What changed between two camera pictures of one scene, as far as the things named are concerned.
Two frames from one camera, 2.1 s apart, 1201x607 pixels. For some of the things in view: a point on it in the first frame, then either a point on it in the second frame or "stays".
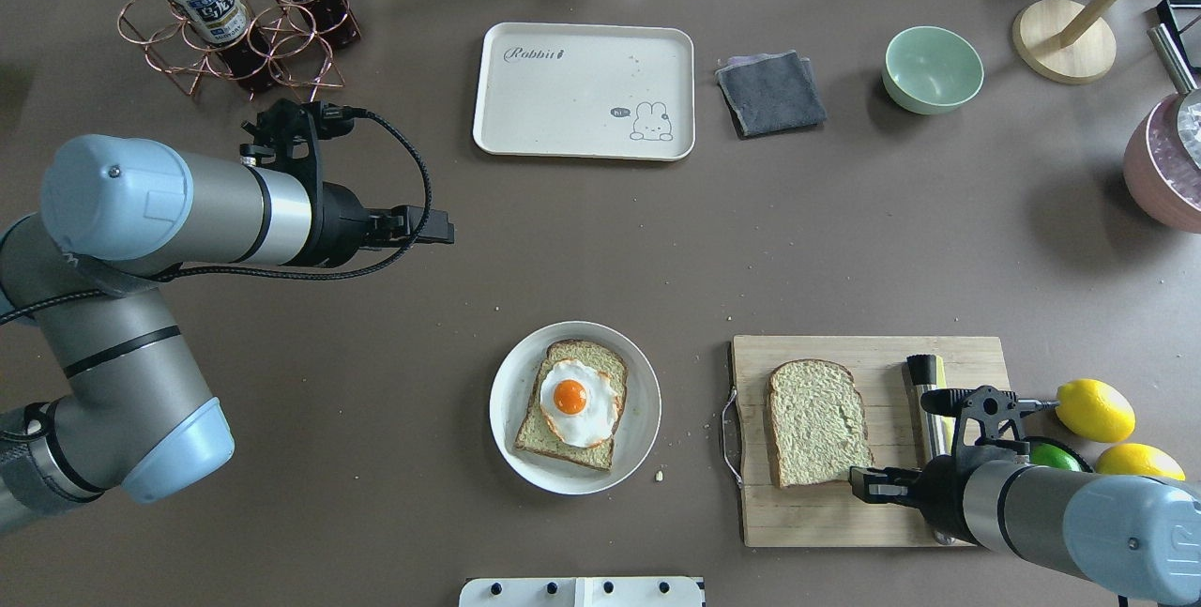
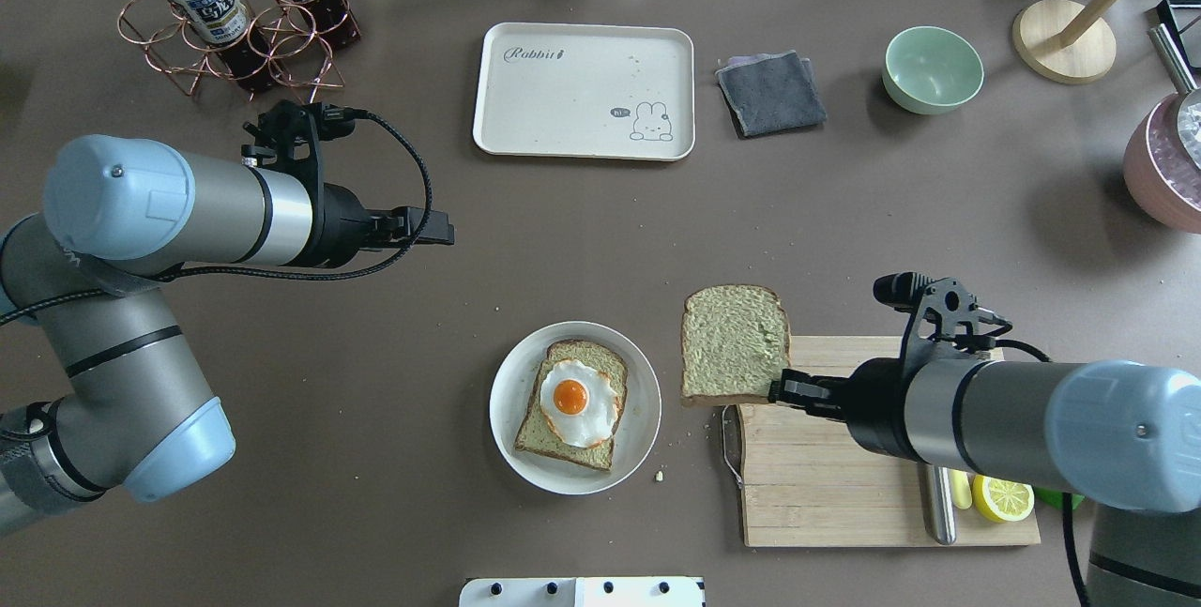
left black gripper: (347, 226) stays
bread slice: (818, 422) to (736, 340)
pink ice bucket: (1161, 172) stays
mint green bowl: (930, 70) stays
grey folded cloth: (770, 93) stays
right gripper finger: (882, 485) to (821, 396)
